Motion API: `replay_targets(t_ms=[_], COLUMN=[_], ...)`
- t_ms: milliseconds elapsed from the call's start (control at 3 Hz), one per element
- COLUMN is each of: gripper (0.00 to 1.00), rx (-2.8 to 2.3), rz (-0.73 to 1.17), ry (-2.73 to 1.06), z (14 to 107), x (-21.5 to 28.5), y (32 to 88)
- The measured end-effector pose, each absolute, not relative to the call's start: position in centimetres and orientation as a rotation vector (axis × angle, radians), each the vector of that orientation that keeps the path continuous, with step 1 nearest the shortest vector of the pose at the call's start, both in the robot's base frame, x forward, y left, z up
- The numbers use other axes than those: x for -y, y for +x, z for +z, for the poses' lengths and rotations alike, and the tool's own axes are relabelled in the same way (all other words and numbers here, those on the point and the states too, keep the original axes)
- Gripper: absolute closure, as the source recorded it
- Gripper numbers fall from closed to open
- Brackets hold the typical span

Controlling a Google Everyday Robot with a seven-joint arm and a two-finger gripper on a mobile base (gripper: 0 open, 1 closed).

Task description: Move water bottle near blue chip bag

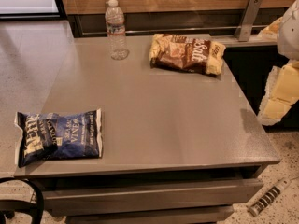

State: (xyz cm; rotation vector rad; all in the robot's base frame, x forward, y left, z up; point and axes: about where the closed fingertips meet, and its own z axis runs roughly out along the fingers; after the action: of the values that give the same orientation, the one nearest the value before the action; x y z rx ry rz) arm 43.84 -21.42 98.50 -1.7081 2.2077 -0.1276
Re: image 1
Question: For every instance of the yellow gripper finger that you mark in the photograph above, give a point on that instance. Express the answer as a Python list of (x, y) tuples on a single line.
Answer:
[(271, 31), (281, 93)]

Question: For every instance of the clear plastic water bottle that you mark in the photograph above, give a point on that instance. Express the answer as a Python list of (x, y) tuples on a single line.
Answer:
[(115, 24)]

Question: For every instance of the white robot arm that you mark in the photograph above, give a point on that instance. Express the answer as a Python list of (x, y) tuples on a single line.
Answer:
[(288, 33)]

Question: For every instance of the brown chip bag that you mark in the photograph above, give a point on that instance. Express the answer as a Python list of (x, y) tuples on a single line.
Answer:
[(186, 54)]

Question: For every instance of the blue chip bag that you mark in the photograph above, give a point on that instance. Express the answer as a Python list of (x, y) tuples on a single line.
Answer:
[(54, 136)]

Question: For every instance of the grey drawer front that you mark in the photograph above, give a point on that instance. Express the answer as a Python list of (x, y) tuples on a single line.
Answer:
[(74, 202)]

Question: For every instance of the white power strip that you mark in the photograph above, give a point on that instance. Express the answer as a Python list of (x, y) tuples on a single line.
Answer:
[(269, 197)]

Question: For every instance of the black chair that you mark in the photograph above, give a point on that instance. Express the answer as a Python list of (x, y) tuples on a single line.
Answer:
[(34, 210)]

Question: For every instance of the metal wall bracket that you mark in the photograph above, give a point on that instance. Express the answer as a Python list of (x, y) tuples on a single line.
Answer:
[(243, 31)]

